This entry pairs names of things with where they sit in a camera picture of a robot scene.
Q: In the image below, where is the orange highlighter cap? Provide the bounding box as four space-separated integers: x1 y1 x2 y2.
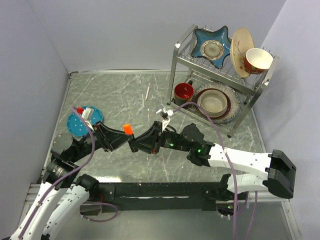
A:
123 123 134 135

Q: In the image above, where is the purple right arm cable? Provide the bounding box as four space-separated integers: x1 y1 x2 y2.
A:
169 101 258 240

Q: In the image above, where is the beige bowl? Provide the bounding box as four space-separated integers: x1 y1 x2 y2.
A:
197 89 229 117

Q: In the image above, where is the teal polka dot plate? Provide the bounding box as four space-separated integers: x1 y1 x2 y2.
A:
66 105 104 137

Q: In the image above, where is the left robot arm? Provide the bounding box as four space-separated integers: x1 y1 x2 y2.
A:
9 122 133 240

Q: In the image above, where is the steel dish rack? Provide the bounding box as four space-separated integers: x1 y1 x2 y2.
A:
166 24 280 138

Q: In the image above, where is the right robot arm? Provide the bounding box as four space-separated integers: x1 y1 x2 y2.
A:
129 121 297 199

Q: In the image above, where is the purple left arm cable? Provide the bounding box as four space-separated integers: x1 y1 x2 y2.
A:
17 106 119 240

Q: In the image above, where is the white pink acrylic marker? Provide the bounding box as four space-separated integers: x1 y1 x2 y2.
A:
145 83 151 101

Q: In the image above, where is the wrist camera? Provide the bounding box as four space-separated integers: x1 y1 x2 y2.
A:
156 107 174 132
76 107 95 125

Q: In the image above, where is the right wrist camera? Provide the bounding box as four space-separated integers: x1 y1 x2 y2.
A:
156 107 174 132

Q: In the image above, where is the dark red plate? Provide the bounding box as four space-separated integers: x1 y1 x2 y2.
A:
194 87 232 120

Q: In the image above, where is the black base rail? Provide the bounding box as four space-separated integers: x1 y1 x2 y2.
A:
74 173 251 218

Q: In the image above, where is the black floral mug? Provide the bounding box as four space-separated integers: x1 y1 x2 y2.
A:
174 80 195 106

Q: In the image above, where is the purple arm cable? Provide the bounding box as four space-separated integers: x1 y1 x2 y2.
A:
169 101 258 240
17 106 119 240

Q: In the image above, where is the red white bowl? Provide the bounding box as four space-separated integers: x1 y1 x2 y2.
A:
244 48 274 74

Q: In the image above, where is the blue speckled plate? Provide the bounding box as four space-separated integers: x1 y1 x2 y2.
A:
192 81 241 124

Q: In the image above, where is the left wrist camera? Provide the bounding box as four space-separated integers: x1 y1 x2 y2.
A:
76 107 95 125

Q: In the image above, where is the blue star shaped dish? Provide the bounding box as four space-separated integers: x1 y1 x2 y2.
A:
190 25 232 70

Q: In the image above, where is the cream floral plate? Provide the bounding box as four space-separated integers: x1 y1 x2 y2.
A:
230 27 255 78

